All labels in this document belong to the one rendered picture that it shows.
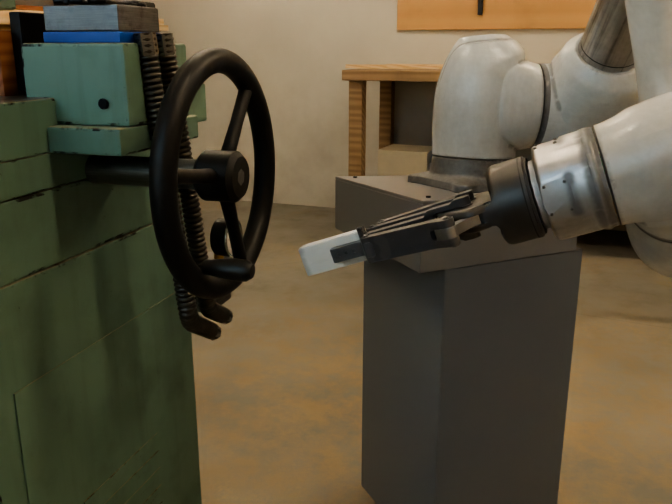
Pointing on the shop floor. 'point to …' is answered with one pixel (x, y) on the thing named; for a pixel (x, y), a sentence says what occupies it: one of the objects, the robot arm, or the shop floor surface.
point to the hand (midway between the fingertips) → (336, 252)
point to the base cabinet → (98, 382)
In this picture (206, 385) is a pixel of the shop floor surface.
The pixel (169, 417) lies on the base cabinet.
